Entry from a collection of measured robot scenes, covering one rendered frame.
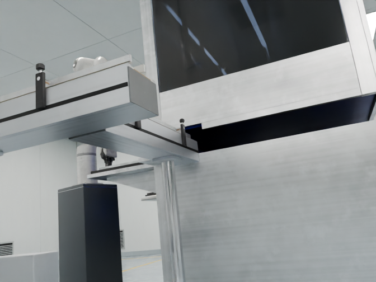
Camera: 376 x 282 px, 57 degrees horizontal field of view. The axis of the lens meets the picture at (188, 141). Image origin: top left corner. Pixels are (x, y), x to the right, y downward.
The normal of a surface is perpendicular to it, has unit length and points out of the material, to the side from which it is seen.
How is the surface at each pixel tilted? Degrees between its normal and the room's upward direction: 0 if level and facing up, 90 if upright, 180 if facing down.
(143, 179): 90
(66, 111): 90
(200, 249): 90
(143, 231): 90
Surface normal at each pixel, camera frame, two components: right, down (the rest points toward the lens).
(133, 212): -0.39, -0.17
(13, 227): 0.91, -0.18
